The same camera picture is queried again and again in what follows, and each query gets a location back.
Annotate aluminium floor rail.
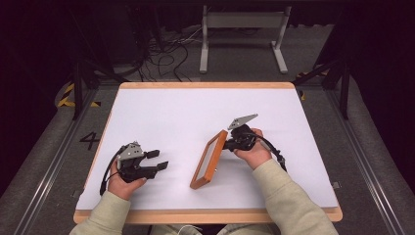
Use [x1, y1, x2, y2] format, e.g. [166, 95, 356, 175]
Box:
[13, 87, 99, 235]
[326, 89, 407, 235]

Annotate person's left hand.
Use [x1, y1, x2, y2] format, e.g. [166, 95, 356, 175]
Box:
[107, 160, 148, 201]

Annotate wooden picture frame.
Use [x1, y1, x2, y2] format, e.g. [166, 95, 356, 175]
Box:
[189, 129, 229, 190]

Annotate white metal stand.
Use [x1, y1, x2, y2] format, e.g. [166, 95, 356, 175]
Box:
[199, 4, 293, 74]

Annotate person's legs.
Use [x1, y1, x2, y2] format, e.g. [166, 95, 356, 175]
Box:
[148, 223, 278, 235]

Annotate black floor cables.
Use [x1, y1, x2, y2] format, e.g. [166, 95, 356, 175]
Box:
[136, 28, 204, 82]

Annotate black metal stand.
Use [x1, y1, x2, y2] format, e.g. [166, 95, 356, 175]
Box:
[292, 58, 352, 121]
[68, 9, 129, 120]

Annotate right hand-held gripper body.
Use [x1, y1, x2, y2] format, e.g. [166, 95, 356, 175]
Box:
[227, 113, 259, 152]

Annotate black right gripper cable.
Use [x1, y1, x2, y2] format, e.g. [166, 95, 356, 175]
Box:
[251, 131, 288, 172]

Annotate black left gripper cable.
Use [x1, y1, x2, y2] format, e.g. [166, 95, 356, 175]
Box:
[99, 145, 127, 196]

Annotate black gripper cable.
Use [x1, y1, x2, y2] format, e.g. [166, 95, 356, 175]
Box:
[99, 145, 127, 196]
[251, 131, 288, 172]

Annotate dark equipment box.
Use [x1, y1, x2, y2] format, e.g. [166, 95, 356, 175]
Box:
[96, 4, 155, 68]

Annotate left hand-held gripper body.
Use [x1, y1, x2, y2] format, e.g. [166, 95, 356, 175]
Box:
[116, 141, 158, 184]

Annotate person's right hand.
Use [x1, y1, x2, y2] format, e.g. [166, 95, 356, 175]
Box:
[233, 127, 273, 170]

